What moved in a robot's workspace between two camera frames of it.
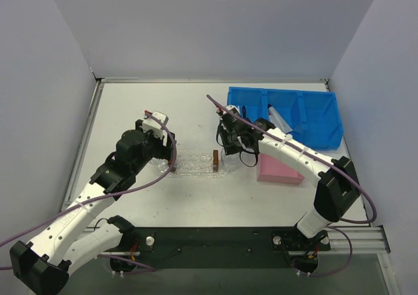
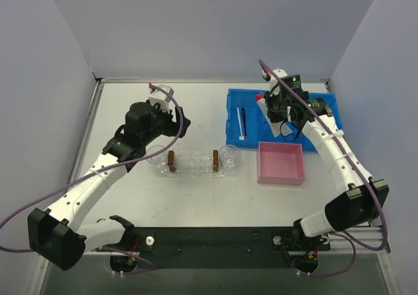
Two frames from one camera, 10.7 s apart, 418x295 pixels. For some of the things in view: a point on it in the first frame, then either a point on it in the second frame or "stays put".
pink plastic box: (272, 170) stays put
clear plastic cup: (160, 166) stays put
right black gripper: (226, 139) → (272, 104)
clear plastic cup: (229, 162) stays put
